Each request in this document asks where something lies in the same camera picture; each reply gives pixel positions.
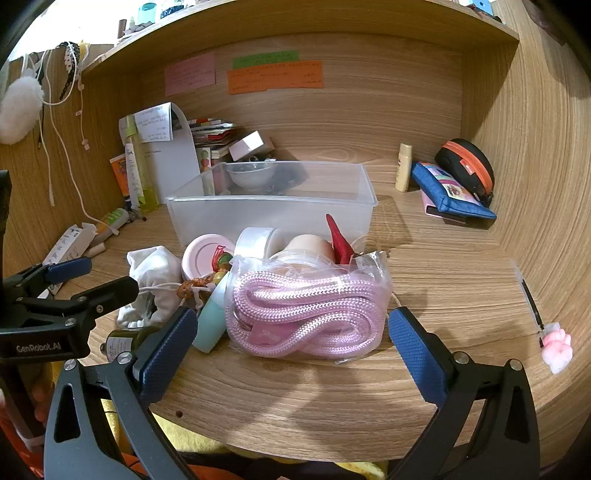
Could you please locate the white cloth pouch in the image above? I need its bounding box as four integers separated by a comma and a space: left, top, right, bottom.
116, 246, 181, 329

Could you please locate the pink round case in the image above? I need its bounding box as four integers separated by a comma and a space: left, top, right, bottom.
181, 234, 235, 280

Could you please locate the white tape roll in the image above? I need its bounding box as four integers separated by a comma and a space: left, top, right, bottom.
235, 227, 287, 259

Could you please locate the bagged pink rope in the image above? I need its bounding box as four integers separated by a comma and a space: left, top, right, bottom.
223, 250, 394, 365

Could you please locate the lidded clear plastic cup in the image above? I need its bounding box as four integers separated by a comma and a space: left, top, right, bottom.
270, 234, 335, 268

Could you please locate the red fabric pouch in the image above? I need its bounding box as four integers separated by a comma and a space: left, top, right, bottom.
325, 214, 355, 265

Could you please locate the white printer cartridge box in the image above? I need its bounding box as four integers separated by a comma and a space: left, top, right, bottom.
37, 222, 98, 300

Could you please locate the dark green small bottle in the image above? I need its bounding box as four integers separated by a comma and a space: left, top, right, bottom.
99, 326, 159, 362

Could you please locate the small cream cylinder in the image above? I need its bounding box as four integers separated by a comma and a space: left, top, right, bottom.
84, 242, 106, 258

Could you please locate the pink paw pen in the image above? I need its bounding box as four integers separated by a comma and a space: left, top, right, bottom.
520, 278, 574, 375

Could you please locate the yellow-green spray bottle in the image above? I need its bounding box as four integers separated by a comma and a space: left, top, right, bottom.
124, 115, 159, 216

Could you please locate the teal round container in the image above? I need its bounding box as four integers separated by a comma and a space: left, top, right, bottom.
192, 276, 228, 353

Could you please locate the white tall tube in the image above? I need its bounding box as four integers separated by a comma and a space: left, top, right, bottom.
125, 142, 143, 211

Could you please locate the orange box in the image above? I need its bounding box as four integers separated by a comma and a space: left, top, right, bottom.
109, 154, 130, 201

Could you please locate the white fluffy pompom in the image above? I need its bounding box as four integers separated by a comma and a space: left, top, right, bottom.
0, 76, 44, 145

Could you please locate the white paper file holder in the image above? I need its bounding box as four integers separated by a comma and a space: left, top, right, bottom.
118, 102, 200, 204

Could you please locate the white bowl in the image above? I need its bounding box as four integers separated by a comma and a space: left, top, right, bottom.
226, 162, 276, 191

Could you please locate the stack of booklets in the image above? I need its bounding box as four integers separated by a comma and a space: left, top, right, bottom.
188, 118, 239, 173

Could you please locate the small white box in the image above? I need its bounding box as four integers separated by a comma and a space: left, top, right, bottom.
229, 131, 274, 162

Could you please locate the clear plastic storage bin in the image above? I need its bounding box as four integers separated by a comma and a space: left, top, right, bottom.
166, 161, 378, 245

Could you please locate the blue zip pouch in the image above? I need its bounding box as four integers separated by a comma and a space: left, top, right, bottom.
411, 162, 497, 220

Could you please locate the pink sticky note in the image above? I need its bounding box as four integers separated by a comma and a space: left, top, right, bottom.
164, 52, 216, 96

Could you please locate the cream yellow tube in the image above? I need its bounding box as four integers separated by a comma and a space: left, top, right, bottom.
394, 143, 413, 192

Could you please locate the black orange round case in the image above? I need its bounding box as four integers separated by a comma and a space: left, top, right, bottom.
435, 138, 495, 207

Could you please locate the green sticky note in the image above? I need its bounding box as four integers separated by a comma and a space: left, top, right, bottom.
232, 50, 300, 69

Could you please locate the orange sticky note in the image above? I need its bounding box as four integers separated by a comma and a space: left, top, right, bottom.
228, 60, 324, 95

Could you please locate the wooden upper shelf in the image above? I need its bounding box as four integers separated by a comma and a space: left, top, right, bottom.
83, 1, 519, 77

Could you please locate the white cable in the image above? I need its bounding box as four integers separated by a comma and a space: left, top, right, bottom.
22, 43, 120, 236

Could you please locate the beaded charm with cord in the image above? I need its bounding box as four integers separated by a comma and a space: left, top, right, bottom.
176, 245, 232, 300

